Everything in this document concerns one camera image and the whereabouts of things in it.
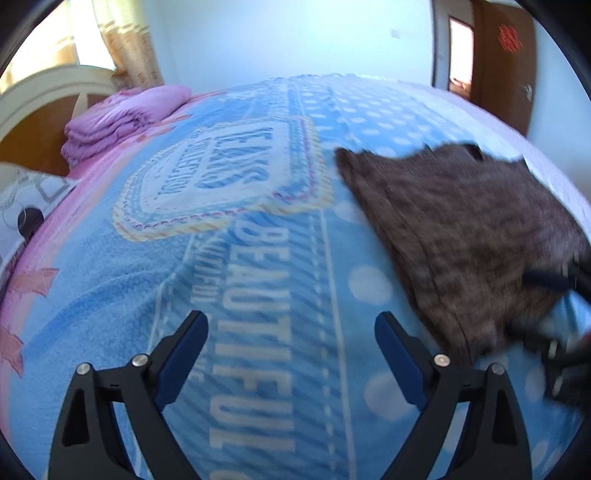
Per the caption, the cream wooden headboard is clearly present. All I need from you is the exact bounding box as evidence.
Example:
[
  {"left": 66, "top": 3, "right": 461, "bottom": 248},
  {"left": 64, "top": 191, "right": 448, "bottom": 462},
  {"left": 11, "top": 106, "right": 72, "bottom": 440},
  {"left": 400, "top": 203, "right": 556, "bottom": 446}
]
[{"left": 0, "top": 67, "right": 118, "bottom": 176}]

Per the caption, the folded pink quilt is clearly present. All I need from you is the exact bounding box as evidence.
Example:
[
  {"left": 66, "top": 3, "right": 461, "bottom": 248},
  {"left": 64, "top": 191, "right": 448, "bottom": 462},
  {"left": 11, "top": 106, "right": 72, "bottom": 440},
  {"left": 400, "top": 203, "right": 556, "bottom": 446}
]
[{"left": 62, "top": 85, "right": 192, "bottom": 167}]

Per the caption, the blue printed blanket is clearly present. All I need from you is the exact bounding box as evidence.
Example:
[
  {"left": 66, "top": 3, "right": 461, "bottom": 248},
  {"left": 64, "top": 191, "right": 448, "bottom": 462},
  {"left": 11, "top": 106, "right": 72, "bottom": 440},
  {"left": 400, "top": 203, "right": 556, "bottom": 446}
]
[{"left": 0, "top": 74, "right": 591, "bottom": 480}]

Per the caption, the bright window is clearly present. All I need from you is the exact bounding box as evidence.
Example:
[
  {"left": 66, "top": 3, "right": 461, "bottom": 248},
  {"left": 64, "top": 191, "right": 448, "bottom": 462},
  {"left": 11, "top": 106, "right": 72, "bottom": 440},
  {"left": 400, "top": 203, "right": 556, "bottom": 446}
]
[{"left": 0, "top": 0, "right": 116, "bottom": 93}]

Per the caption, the brown knitted garment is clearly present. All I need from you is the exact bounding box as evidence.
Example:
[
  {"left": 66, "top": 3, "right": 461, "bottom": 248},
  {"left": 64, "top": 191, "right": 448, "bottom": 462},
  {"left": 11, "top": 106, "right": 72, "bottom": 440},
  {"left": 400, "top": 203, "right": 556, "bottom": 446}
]
[{"left": 335, "top": 143, "right": 591, "bottom": 365}]

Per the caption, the brown wooden door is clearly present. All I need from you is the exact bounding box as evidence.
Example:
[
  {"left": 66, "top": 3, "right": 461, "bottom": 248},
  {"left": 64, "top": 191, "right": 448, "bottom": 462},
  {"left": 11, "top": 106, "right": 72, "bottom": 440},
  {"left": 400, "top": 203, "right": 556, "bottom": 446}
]
[{"left": 471, "top": 0, "right": 539, "bottom": 137}]

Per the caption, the beige patterned curtain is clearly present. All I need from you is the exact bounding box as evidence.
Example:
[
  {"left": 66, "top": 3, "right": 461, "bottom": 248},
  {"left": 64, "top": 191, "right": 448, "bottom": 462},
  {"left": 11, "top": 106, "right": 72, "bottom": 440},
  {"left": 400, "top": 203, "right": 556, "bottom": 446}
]
[{"left": 92, "top": 0, "right": 164, "bottom": 90}]

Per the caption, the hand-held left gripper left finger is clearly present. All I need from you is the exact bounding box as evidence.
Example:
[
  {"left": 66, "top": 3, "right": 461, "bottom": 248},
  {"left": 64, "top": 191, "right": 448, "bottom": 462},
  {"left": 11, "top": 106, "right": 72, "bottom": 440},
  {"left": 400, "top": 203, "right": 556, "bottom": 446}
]
[{"left": 46, "top": 310, "right": 209, "bottom": 480}]

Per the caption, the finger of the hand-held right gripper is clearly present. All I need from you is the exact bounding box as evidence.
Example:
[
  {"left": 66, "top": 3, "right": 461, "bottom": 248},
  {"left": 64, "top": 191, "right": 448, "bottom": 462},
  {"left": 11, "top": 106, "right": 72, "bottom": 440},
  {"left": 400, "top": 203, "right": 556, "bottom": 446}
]
[
  {"left": 526, "top": 270, "right": 575, "bottom": 290},
  {"left": 510, "top": 320, "right": 560, "bottom": 348}
]

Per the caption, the white patterned pillow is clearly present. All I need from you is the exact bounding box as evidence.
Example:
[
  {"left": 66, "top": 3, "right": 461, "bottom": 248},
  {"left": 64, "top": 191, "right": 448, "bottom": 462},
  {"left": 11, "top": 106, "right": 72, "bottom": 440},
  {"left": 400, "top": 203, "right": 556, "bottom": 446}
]
[{"left": 0, "top": 161, "right": 77, "bottom": 278}]

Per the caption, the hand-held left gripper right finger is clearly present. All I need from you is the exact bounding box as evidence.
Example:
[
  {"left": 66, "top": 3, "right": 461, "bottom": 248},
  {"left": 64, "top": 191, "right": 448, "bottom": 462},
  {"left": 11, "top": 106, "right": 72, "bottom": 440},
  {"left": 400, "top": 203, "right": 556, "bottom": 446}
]
[{"left": 374, "top": 311, "right": 534, "bottom": 480}]

